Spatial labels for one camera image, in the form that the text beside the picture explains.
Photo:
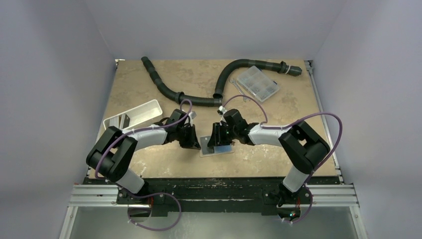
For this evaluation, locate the aluminium frame rail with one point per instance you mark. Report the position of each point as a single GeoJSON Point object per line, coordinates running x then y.
{"type": "Point", "coordinates": [96, 195]}

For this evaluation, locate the beige card holder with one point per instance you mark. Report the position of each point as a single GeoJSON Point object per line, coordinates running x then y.
{"type": "Point", "coordinates": [206, 151]}

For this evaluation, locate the silver cards in tray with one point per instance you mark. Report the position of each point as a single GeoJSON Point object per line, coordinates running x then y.
{"type": "Point", "coordinates": [121, 121]}

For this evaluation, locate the white plastic tray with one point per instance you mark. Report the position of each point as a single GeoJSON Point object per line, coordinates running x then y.
{"type": "Point", "coordinates": [140, 116]}

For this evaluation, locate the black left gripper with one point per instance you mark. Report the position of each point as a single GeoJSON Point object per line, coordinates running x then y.
{"type": "Point", "coordinates": [192, 143]}

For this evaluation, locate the clear plastic compartment box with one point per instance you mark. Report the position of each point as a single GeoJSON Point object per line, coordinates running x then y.
{"type": "Point", "coordinates": [258, 84]}

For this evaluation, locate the silver open-end wrench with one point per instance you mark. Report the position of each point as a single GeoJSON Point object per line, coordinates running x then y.
{"type": "Point", "coordinates": [233, 81]}

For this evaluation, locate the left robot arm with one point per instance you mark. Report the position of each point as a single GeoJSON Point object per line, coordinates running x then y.
{"type": "Point", "coordinates": [113, 152]}

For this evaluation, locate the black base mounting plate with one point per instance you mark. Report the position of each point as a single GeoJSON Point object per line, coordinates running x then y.
{"type": "Point", "coordinates": [226, 195]}

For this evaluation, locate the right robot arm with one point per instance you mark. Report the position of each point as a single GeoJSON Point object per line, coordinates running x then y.
{"type": "Point", "coordinates": [305, 148]}

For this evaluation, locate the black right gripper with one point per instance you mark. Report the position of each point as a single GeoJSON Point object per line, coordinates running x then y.
{"type": "Point", "coordinates": [218, 132]}

